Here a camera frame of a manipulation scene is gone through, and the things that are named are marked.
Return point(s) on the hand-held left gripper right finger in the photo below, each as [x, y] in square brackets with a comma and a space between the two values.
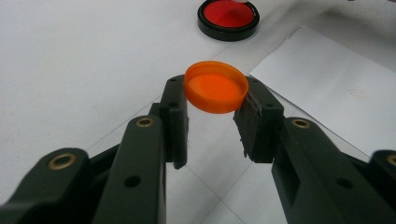
[311, 174]

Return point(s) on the orange stamp cap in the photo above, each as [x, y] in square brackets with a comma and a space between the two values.
[214, 90]

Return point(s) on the red ink pad black case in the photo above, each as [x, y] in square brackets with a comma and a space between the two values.
[229, 15]

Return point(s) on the white table cover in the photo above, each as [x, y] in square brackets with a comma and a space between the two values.
[62, 62]

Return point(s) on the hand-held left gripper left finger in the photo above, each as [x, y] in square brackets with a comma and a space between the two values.
[140, 161]

